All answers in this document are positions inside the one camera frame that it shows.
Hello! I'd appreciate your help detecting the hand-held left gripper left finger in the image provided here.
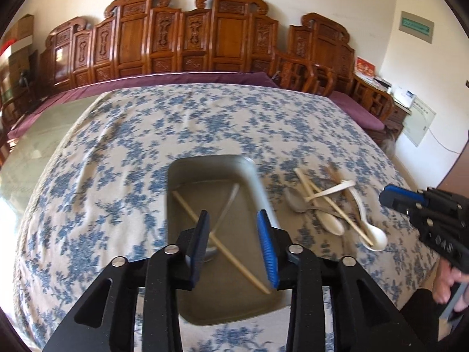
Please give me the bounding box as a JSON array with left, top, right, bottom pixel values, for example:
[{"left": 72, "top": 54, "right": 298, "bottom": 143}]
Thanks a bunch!
[{"left": 44, "top": 211, "right": 210, "bottom": 352}]

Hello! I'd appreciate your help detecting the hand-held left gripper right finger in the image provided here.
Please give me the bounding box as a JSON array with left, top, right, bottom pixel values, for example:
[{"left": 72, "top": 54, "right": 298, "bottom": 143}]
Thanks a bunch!
[{"left": 256, "top": 211, "right": 426, "bottom": 352}]

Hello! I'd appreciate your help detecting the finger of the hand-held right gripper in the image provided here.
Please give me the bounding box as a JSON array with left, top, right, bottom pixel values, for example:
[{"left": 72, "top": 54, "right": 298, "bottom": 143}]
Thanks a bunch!
[
  {"left": 379, "top": 185, "right": 427, "bottom": 213},
  {"left": 406, "top": 205, "right": 436, "bottom": 235}
]

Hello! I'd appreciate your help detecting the wooden chopstick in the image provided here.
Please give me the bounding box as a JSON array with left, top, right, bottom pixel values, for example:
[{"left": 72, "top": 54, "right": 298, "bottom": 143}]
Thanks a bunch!
[
  {"left": 171, "top": 192, "right": 271, "bottom": 295},
  {"left": 295, "top": 168, "right": 374, "bottom": 247}
]

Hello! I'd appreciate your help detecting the metal spoon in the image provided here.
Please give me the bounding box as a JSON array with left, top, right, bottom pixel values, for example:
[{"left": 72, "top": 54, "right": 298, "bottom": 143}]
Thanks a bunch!
[
  {"left": 286, "top": 187, "right": 358, "bottom": 224},
  {"left": 185, "top": 183, "right": 240, "bottom": 263}
]

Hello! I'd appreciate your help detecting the white ceramic spoon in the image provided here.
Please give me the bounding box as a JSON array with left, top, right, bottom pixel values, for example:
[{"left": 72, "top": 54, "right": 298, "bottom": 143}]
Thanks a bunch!
[{"left": 350, "top": 187, "right": 388, "bottom": 252}]

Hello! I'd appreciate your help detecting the grey metal tray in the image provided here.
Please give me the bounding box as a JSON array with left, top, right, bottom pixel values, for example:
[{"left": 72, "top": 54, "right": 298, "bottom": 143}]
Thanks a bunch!
[{"left": 166, "top": 155, "right": 293, "bottom": 326}]

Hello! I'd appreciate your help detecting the white plastic spoon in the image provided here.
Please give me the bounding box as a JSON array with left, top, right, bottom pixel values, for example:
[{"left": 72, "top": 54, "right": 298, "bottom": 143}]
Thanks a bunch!
[
  {"left": 313, "top": 205, "right": 346, "bottom": 236},
  {"left": 304, "top": 180, "right": 357, "bottom": 202}
]

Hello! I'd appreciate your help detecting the person's right hand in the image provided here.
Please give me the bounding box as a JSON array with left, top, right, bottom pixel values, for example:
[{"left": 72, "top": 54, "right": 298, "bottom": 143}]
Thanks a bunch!
[{"left": 434, "top": 262, "right": 469, "bottom": 314}]

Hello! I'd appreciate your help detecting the pale plastic bag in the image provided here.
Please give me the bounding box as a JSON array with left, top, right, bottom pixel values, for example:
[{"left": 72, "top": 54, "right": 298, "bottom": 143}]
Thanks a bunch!
[{"left": 381, "top": 134, "right": 399, "bottom": 155}]

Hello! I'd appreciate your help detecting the brown wooden door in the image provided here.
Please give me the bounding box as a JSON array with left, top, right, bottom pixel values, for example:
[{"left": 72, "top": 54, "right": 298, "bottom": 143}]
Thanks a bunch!
[{"left": 436, "top": 143, "right": 469, "bottom": 192}]

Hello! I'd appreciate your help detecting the wooden side table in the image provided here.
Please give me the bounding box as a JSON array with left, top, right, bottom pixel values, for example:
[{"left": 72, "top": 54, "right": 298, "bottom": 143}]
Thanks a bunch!
[{"left": 385, "top": 99, "right": 412, "bottom": 138}]

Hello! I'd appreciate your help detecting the white box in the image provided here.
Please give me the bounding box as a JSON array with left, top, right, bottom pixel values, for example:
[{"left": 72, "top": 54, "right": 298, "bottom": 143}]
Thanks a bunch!
[{"left": 390, "top": 85, "right": 417, "bottom": 108}]

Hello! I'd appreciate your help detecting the blue floral tablecloth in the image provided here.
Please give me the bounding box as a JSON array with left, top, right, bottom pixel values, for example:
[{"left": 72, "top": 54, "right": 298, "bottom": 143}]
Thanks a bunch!
[{"left": 15, "top": 88, "right": 440, "bottom": 352}]

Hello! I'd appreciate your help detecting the red card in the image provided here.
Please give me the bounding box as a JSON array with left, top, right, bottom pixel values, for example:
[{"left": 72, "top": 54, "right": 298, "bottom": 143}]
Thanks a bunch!
[{"left": 355, "top": 56, "right": 377, "bottom": 78}]

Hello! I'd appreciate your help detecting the wooden chair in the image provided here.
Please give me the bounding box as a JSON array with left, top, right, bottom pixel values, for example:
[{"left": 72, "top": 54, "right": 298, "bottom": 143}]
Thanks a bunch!
[{"left": 273, "top": 53, "right": 336, "bottom": 96}]

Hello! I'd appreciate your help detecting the wooden bench purple cushion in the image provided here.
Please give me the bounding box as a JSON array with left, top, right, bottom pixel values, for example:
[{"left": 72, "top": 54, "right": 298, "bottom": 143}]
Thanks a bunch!
[{"left": 288, "top": 13, "right": 356, "bottom": 92}]

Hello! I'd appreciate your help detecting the carved wooden panel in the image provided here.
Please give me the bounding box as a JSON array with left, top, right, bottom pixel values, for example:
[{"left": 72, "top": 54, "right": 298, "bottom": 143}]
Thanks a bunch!
[
  {"left": 179, "top": 0, "right": 281, "bottom": 77},
  {"left": 40, "top": 16, "right": 96, "bottom": 96},
  {"left": 93, "top": 0, "right": 182, "bottom": 81}
]

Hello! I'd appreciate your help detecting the cardboard box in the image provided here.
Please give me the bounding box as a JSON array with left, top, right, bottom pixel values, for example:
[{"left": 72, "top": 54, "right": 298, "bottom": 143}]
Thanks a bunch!
[
  {"left": 7, "top": 43, "right": 30, "bottom": 78},
  {"left": 9, "top": 14, "right": 35, "bottom": 43}
]

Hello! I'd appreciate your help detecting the white cable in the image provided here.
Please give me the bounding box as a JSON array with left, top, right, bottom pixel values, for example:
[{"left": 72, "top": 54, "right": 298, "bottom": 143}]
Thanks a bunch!
[{"left": 427, "top": 128, "right": 463, "bottom": 155}]

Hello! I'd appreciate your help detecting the white wall panel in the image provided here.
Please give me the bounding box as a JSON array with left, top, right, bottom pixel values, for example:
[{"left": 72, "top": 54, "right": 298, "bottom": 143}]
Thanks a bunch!
[{"left": 402, "top": 95, "right": 437, "bottom": 148}]

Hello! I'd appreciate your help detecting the green wall sign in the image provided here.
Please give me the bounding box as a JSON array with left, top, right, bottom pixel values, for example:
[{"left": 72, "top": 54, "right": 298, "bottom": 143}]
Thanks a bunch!
[{"left": 399, "top": 10, "right": 435, "bottom": 45}]

